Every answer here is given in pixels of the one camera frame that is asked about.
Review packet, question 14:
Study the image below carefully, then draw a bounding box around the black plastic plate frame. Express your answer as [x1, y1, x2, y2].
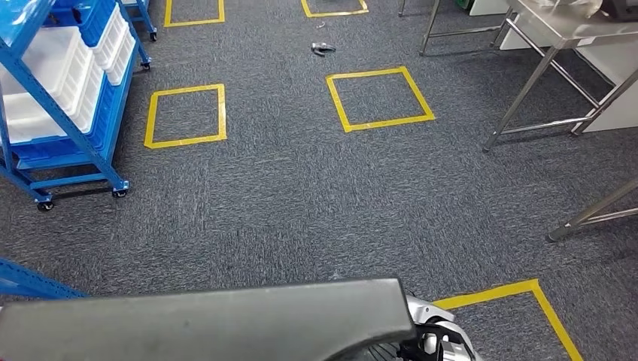
[0, 277, 418, 361]

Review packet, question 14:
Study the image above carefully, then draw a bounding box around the blue metal shelf rack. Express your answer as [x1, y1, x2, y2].
[122, 0, 159, 42]
[0, 0, 152, 214]
[0, 257, 91, 302]

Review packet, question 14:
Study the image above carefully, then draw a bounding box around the stainless steel workbench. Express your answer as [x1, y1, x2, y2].
[544, 178, 638, 244]

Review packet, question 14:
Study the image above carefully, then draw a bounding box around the black part stack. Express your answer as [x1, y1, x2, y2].
[599, 0, 638, 23]

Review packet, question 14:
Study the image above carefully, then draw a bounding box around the stainless steel table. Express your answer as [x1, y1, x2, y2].
[397, 0, 515, 56]
[481, 0, 638, 153]

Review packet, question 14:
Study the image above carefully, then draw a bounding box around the white plastic bin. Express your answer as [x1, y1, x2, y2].
[91, 4, 126, 71]
[105, 29, 138, 86]
[0, 26, 96, 118]
[0, 92, 105, 147]

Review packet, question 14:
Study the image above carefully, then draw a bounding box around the blue plastic bin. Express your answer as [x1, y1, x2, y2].
[44, 0, 118, 50]

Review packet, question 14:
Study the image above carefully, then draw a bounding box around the white cabinet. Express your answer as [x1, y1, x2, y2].
[468, 0, 638, 135]

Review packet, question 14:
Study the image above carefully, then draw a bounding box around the clear plastic bag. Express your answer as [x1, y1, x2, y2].
[536, 0, 616, 20]

